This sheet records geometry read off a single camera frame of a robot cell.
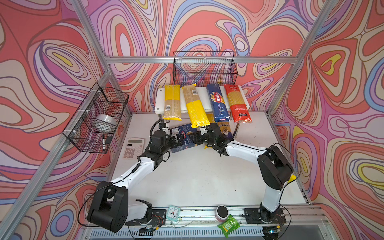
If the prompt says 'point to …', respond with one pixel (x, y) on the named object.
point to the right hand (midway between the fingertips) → (192, 137)
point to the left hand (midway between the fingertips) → (179, 135)
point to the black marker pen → (103, 142)
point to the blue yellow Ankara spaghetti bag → (225, 130)
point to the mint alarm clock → (173, 213)
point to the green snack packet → (230, 224)
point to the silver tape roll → (104, 123)
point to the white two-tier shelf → (159, 100)
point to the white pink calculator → (134, 147)
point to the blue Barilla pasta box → (187, 129)
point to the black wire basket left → (100, 100)
